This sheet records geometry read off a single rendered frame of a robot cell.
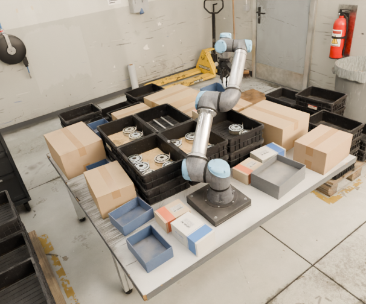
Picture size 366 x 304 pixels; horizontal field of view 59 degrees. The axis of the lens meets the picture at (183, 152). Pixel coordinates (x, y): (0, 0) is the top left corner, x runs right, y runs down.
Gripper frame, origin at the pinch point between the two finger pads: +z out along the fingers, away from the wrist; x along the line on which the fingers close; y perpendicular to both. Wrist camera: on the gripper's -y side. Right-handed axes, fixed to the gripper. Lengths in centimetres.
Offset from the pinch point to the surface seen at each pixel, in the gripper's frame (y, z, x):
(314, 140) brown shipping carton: -58, 25, -24
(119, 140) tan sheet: 38, 36, 67
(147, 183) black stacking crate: -28, 33, 78
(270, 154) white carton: -43, 34, -2
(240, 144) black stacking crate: -30.0, 27.7, 12.1
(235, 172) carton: -40, 40, 24
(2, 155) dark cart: 117, 60, 141
